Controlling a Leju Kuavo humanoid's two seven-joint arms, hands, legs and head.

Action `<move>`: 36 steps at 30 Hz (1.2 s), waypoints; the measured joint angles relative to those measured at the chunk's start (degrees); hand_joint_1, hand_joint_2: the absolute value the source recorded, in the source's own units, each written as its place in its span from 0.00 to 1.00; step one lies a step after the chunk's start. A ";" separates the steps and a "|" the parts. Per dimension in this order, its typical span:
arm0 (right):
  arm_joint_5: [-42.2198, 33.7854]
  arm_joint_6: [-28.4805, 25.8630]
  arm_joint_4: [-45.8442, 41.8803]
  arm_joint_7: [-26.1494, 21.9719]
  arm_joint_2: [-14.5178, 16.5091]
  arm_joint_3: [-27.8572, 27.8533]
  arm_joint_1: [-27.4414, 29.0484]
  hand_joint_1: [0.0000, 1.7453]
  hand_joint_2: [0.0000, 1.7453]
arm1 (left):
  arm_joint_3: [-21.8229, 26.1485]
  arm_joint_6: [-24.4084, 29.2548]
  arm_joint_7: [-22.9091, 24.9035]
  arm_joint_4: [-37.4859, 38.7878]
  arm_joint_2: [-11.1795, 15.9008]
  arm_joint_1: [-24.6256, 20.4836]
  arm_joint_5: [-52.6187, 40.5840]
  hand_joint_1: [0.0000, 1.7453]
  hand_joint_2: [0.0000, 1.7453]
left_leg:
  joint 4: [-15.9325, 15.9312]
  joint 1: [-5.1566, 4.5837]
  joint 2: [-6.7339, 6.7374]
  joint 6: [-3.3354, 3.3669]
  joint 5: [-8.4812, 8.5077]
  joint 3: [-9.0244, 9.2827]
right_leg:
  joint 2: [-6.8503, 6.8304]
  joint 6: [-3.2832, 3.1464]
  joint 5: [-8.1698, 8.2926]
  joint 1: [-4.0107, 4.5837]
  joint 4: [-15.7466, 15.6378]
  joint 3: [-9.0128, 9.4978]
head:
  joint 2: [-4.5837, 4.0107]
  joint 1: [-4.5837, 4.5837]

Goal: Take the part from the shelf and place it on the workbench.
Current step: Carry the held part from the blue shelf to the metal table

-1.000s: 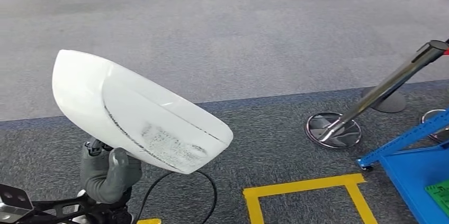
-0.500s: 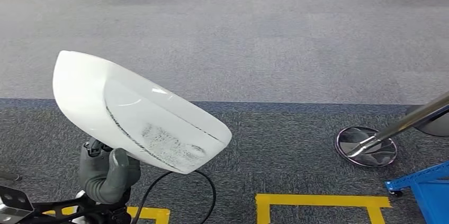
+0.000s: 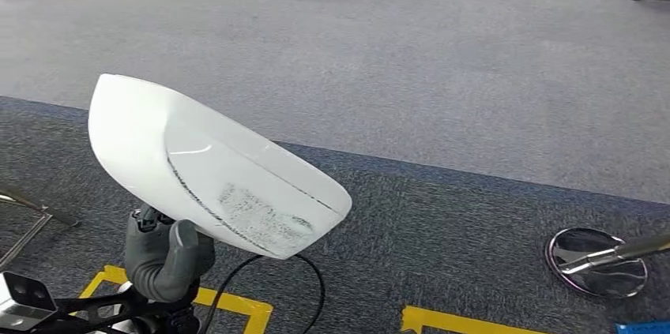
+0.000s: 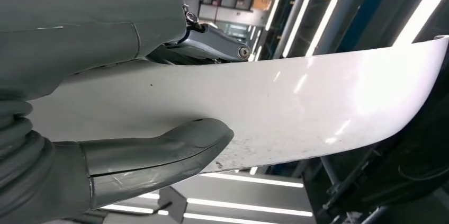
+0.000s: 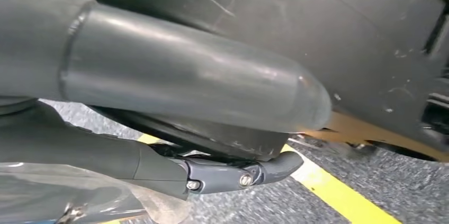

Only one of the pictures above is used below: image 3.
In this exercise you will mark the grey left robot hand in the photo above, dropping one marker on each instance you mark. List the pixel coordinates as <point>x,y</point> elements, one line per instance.
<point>154,261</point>

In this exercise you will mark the white curved car body part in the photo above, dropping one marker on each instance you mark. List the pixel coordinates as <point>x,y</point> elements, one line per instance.
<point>199,164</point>

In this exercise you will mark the yellow floor tape square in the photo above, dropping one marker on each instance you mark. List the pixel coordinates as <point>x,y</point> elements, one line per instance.
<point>235,304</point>

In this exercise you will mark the chrome stanchion with round base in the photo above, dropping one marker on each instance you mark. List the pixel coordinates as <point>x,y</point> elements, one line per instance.
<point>596,279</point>

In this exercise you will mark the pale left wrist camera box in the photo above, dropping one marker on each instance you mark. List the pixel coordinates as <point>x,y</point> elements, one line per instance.
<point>23,300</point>

